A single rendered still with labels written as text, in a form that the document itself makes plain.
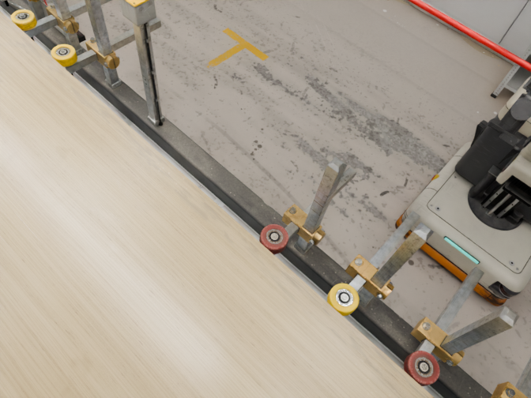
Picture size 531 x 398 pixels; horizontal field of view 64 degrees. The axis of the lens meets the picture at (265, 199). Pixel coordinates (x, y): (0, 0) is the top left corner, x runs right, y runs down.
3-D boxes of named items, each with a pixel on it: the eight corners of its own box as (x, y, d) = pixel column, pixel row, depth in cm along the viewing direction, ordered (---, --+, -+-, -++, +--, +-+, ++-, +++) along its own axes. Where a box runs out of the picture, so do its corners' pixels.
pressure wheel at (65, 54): (62, 68, 159) (52, 42, 149) (84, 68, 160) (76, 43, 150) (58, 83, 155) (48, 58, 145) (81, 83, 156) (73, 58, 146)
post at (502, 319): (418, 351, 134) (507, 303, 94) (427, 359, 133) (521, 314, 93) (412, 360, 133) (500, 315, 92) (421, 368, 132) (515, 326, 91)
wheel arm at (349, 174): (346, 172, 148) (349, 165, 144) (354, 178, 147) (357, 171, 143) (261, 253, 128) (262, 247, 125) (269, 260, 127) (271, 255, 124)
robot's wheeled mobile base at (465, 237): (450, 159, 257) (471, 133, 236) (547, 227, 239) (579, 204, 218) (389, 229, 227) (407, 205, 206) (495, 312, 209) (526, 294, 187)
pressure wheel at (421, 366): (418, 396, 112) (438, 389, 102) (389, 383, 113) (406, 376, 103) (423, 366, 116) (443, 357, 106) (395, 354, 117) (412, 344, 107)
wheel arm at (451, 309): (468, 270, 135) (476, 265, 131) (478, 277, 134) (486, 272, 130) (395, 377, 115) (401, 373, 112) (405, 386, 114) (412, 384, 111)
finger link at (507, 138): (502, 170, 128) (525, 145, 123) (482, 156, 131) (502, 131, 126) (506, 166, 134) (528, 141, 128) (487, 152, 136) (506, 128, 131)
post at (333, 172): (301, 241, 144) (337, 154, 103) (309, 248, 143) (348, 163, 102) (295, 247, 142) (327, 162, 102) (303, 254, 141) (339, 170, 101)
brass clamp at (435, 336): (419, 319, 125) (427, 314, 120) (459, 353, 121) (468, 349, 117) (408, 335, 122) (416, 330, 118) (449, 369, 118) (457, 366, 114)
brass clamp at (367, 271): (355, 259, 129) (360, 252, 125) (391, 289, 125) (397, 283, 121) (343, 272, 126) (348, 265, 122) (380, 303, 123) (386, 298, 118)
